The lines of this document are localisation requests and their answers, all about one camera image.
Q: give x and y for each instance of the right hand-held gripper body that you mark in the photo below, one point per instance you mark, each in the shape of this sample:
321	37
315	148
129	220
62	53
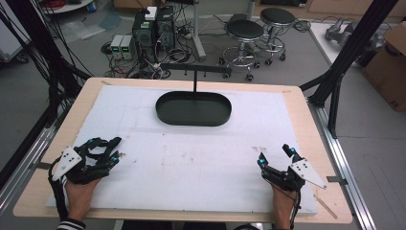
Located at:
293	174

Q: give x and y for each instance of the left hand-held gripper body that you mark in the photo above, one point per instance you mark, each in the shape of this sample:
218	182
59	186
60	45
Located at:
67	159

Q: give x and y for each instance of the person's right hand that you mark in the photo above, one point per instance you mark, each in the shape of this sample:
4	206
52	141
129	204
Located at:
282	204

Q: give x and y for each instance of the person's left hand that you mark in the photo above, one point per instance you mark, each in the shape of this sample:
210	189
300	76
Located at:
79	196

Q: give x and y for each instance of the grey metal clamp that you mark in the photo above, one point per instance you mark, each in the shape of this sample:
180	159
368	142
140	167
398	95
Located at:
336	180
40	165

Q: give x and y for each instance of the wooden stick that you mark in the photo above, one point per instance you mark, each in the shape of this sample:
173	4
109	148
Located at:
325	207

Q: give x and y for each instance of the white foam board mat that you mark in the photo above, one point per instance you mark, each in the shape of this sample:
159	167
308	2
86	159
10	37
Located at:
191	166

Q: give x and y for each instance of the black oval tray hanger stand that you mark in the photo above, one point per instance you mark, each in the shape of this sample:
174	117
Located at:
193	107

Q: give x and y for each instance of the person's dark clothing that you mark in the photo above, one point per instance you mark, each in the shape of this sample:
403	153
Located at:
174	225

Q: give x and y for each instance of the grey bench power supply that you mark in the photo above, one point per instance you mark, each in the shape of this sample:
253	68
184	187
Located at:
128	47
116	46

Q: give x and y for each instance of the black computer tower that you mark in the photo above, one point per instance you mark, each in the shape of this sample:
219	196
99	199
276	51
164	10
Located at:
166	28
145	35

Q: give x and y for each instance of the white platform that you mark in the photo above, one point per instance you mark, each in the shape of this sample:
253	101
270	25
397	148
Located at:
322	41

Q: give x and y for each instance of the clear plastic sheet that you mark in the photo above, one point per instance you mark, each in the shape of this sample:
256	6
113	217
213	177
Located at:
92	24

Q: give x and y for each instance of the brown cardboard box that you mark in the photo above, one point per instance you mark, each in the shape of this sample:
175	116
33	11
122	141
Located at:
387	70

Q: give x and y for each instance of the black round stool chrome base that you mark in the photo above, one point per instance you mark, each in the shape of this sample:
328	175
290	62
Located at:
245	30
277	16

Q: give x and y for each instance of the white box device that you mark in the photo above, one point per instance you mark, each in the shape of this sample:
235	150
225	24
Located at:
151	13

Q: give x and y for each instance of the grey metal desk leg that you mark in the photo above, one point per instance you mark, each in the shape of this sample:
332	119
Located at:
197	32

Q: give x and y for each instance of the white round table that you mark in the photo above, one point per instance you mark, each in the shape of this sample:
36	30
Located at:
68	4

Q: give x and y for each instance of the aluminium rail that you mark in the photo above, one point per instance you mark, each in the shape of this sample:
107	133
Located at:
25	163
343	153

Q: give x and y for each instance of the black metal frame stand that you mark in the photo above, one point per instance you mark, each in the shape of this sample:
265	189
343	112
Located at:
351	44

